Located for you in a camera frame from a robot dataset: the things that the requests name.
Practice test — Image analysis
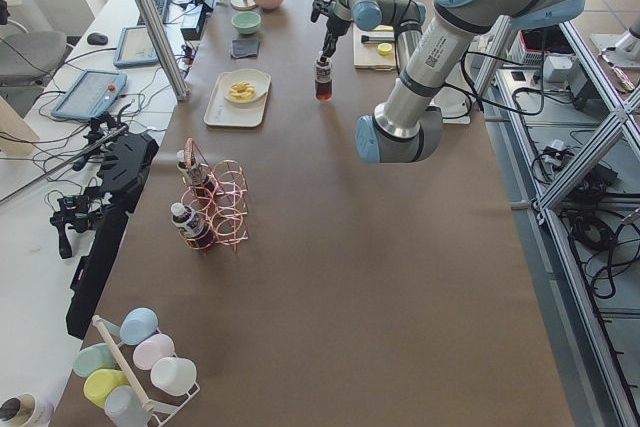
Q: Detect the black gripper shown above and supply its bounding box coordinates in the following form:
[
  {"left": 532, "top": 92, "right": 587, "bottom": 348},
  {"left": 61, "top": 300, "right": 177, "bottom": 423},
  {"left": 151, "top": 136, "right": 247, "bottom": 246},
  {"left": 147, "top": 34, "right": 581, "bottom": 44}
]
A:
[{"left": 318, "top": 16, "right": 349, "bottom": 64}]

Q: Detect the tea bottle rack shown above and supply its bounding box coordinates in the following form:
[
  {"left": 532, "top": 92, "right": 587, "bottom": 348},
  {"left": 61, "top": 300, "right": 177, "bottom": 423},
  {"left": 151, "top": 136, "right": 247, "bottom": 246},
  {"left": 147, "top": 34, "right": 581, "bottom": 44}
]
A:
[{"left": 314, "top": 56, "right": 332, "bottom": 102}]

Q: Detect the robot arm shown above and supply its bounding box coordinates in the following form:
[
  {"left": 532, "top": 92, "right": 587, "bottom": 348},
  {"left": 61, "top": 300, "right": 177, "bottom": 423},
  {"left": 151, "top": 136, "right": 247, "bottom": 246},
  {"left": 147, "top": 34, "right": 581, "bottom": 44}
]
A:
[{"left": 311, "top": 0, "right": 585, "bottom": 163}]

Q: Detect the cream serving tray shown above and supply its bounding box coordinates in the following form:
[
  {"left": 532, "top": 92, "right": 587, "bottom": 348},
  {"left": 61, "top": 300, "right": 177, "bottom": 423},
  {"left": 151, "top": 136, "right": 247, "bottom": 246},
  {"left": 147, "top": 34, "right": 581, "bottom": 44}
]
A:
[{"left": 204, "top": 72, "right": 269, "bottom": 128}]

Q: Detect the tea bottle lower middle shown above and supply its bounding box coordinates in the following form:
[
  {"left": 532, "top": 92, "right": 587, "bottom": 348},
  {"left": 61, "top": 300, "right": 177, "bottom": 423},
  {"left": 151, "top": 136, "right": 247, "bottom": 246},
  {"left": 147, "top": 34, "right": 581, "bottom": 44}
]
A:
[{"left": 176, "top": 150, "right": 211, "bottom": 197}]

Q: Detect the tea bottle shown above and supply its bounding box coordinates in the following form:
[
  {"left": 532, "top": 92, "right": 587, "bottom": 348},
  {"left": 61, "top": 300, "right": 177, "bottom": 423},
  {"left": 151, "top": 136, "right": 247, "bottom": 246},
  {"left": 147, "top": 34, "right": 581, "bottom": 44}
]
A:
[
  {"left": 176, "top": 150, "right": 211, "bottom": 197},
  {"left": 170, "top": 202, "right": 214, "bottom": 250}
]

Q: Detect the tea bottle lower outer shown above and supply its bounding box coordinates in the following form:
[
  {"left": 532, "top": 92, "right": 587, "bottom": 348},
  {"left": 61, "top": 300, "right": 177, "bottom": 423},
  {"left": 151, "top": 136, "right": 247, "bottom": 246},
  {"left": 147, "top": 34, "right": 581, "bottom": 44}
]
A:
[{"left": 170, "top": 202, "right": 214, "bottom": 250}]

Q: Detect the steel muddler cylinder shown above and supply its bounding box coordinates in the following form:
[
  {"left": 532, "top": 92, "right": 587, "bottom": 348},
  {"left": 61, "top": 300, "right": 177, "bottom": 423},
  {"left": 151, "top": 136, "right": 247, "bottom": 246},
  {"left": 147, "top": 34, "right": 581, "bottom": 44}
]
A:
[{"left": 360, "top": 32, "right": 395, "bottom": 44}]

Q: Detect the wooden cutting board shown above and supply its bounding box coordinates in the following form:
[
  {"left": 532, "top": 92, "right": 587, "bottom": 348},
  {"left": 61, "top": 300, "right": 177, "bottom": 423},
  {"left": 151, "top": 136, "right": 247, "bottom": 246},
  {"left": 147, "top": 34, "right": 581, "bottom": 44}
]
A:
[{"left": 352, "top": 24, "right": 396, "bottom": 71}]

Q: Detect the half lemon slice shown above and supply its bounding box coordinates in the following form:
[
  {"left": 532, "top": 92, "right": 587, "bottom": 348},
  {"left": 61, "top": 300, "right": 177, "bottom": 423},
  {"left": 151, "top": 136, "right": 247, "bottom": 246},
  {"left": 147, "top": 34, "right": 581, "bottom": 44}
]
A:
[{"left": 377, "top": 43, "right": 393, "bottom": 56}]

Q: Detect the grey folded cloth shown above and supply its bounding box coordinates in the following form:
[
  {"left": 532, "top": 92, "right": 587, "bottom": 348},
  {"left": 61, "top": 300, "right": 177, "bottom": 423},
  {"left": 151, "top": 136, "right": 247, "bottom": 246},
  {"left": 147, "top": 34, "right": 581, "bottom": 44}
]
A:
[{"left": 230, "top": 37, "right": 260, "bottom": 59}]

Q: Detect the green bowl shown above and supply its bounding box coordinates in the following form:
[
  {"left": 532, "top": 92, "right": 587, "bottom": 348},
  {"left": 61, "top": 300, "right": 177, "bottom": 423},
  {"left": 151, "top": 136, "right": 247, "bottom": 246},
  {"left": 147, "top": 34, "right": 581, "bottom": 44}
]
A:
[{"left": 231, "top": 11, "right": 262, "bottom": 35}]

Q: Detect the white round plate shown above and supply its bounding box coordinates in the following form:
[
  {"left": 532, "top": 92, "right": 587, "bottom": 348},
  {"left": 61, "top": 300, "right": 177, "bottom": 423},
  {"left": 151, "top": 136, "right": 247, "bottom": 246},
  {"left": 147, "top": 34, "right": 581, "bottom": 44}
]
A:
[{"left": 219, "top": 68, "right": 271, "bottom": 105}]

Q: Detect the blue teach pendant far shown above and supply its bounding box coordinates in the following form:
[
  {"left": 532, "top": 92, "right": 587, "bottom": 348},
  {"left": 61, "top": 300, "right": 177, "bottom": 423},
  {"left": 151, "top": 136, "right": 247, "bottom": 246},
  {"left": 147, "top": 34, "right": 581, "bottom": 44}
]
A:
[{"left": 113, "top": 26, "right": 159, "bottom": 68}]

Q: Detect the blue teach pendant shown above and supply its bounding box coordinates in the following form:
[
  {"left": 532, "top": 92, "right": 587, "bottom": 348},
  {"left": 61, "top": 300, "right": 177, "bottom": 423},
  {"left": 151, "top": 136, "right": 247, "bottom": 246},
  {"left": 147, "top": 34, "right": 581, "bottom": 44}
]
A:
[
  {"left": 51, "top": 69, "right": 128, "bottom": 121},
  {"left": 113, "top": 26, "right": 159, "bottom": 68}
]

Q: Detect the blue teach pendant near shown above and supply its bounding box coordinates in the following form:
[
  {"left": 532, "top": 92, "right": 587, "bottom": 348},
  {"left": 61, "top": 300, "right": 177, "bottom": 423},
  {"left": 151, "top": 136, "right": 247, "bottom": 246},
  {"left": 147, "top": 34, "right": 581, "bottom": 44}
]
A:
[{"left": 51, "top": 69, "right": 128, "bottom": 121}]

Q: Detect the black computer mouse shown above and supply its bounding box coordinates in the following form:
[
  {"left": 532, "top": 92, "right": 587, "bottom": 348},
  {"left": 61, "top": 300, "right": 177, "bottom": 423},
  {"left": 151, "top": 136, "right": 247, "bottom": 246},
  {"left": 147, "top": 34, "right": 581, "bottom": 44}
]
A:
[{"left": 86, "top": 32, "right": 109, "bottom": 46}]

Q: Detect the handheld gripper tool black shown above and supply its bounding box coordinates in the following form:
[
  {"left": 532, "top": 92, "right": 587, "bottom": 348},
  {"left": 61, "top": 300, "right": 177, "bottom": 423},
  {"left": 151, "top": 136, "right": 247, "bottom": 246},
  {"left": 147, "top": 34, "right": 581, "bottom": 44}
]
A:
[{"left": 72, "top": 113, "right": 128, "bottom": 171}]

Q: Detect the handheld gripper tool green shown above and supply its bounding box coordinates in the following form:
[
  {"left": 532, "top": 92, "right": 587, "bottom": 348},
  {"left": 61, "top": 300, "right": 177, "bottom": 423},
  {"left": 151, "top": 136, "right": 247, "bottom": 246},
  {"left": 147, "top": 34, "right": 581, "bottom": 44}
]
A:
[{"left": 49, "top": 195, "right": 105, "bottom": 259}]

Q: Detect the grey office chair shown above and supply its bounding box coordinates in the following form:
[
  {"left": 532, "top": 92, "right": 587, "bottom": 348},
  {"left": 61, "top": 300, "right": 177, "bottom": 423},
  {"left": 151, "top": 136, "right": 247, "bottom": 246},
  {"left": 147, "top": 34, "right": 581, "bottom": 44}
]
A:
[{"left": 1, "top": 0, "right": 71, "bottom": 87}]

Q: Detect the blue cup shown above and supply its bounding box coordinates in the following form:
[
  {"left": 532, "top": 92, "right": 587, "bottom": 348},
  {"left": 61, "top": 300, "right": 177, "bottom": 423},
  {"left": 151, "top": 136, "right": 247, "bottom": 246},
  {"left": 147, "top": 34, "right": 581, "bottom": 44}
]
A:
[{"left": 104, "top": 307, "right": 159, "bottom": 346}]

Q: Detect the pink cup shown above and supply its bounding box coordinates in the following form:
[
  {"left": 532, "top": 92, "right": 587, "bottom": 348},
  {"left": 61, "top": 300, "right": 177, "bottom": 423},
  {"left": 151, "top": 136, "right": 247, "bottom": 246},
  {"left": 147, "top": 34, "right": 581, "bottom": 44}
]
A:
[{"left": 133, "top": 333, "right": 175, "bottom": 370}]

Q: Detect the white cup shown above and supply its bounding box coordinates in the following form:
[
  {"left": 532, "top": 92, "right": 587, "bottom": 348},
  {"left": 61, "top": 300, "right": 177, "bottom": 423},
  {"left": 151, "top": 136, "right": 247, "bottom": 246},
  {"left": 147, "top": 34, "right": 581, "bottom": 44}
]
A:
[{"left": 150, "top": 357, "right": 197, "bottom": 396}]

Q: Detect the green cup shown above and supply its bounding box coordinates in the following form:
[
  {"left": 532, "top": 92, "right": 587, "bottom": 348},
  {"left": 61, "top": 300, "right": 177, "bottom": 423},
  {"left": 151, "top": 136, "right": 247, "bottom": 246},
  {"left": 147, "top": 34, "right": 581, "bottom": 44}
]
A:
[{"left": 72, "top": 343, "right": 117, "bottom": 378}]

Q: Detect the yellow cup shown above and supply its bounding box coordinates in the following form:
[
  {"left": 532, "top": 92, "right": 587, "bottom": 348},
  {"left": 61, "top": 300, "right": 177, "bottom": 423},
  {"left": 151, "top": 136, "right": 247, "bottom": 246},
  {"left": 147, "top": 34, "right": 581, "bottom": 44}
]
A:
[{"left": 83, "top": 368, "right": 129, "bottom": 408}]

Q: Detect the grey cup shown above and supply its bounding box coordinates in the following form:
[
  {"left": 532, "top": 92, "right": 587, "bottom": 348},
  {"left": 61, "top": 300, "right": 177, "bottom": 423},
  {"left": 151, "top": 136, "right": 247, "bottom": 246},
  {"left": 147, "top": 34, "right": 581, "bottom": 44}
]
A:
[{"left": 104, "top": 385, "right": 151, "bottom": 427}]

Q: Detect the tape roll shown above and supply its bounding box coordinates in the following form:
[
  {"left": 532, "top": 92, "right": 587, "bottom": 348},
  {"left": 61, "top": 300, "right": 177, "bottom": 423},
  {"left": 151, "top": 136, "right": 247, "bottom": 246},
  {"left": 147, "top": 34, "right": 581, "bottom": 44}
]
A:
[{"left": 1, "top": 393, "right": 54, "bottom": 427}]

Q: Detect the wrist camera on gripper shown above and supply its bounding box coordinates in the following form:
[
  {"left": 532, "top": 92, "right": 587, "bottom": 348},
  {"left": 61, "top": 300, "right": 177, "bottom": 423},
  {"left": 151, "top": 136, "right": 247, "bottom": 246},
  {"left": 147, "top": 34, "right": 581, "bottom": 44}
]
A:
[{"left": 310, "top": 0, "right": 335, "bottom": 23}]

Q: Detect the braided ring bread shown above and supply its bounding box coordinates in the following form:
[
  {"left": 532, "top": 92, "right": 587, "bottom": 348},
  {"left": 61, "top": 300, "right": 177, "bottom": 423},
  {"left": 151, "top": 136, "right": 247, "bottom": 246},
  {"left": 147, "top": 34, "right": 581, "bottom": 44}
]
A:
[{"left": 227, "top": 81, "right": 256, "bottom": 103}]

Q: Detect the aluminium frame post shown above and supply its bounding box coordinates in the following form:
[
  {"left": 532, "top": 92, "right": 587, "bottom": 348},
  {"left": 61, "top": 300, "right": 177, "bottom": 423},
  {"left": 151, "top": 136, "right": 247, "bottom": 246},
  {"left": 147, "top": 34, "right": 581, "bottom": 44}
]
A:
[{"left": 134, "top": 0, "right": 189, "bottom": 101}]

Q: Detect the copper wire bottle rack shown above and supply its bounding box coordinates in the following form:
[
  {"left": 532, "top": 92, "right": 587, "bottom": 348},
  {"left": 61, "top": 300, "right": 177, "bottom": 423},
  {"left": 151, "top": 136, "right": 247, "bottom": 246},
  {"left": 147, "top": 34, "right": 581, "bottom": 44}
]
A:
[{"left": 181, "top": 138, "right": 249, "bottom": 251}]

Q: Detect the wooden rack handle rod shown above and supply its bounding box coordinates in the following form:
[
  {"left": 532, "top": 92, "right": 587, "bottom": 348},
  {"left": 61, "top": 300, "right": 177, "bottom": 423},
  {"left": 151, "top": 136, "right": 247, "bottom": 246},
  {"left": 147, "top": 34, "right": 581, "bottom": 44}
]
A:
[{"left": 92, "top": 315, "right": 154, "bottom": 412}]

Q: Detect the white wire cup rack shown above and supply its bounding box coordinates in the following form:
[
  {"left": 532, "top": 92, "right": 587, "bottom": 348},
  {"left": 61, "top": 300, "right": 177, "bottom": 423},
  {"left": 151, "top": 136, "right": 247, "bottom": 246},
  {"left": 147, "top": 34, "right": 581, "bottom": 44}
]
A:
[{"left": 106, "top": 326, "right": 201, "bottom": 427}]

